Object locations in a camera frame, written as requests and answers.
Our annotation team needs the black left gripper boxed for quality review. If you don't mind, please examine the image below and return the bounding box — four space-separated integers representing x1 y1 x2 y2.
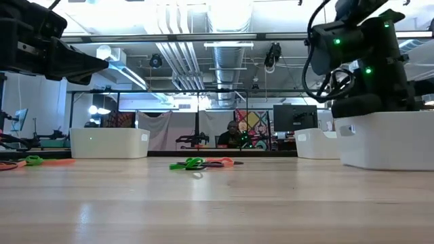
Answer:
0 0 109 85

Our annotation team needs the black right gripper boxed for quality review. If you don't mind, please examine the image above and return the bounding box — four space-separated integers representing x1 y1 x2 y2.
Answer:
331 9 418 119

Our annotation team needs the white plastic basket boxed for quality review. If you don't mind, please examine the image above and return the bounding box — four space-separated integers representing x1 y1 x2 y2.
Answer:
70 127 151 159
294 127 340 160
334 110 434 171

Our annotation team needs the green rubber band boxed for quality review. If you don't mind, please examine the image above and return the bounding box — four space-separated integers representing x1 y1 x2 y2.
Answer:
24 155 44 167
169 157 207 171

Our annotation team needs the white globe ceiling lamp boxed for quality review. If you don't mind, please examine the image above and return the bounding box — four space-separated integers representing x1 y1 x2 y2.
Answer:
96 44 113 61

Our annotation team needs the dark red patterned tapestry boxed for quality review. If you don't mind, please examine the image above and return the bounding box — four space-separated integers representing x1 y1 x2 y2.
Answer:
101 110 136 129

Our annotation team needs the black computer monitor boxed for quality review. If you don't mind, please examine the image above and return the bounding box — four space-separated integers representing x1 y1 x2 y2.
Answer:
273 104 319 133

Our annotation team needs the small tilted monitor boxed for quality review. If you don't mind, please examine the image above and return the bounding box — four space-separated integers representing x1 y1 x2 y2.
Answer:
9 108 29 132

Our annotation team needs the teal background bench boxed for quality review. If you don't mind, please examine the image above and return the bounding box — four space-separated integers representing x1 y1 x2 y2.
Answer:
37 138 71 149

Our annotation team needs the black overhead crossbar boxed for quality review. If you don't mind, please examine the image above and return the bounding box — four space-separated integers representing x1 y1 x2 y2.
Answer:
60 32 434 44

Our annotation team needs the grey cloth curtain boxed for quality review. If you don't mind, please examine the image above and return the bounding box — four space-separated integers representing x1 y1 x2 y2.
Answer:
136 110 235 152

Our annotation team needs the colourful patterned tapestry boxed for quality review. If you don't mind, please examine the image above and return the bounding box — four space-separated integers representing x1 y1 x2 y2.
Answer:
234 108 272 150

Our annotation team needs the person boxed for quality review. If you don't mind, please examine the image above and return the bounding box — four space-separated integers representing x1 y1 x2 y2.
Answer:
216 119 245 149

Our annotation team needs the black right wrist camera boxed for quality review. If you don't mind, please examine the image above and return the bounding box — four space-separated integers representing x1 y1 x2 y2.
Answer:
310 19 367 76

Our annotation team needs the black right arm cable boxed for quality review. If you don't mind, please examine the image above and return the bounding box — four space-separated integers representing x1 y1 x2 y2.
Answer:
301 0 357 102

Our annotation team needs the black ceiling cable reel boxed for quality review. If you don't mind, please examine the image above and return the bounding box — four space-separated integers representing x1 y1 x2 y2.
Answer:
149 53 163 69
263 42 283 74

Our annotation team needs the blue flexible duct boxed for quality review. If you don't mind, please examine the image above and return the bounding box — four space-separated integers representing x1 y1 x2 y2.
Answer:
398 39 427 55

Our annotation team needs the black background workstation frame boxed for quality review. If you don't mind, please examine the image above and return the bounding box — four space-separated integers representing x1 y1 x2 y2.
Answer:
66 88 308 152

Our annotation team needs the silver ventilation duct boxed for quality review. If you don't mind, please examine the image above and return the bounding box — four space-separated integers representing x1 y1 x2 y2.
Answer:
207 0 254 108

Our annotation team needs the black aluminium table frame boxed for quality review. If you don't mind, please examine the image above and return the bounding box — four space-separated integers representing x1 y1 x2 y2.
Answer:
0 150 298 160

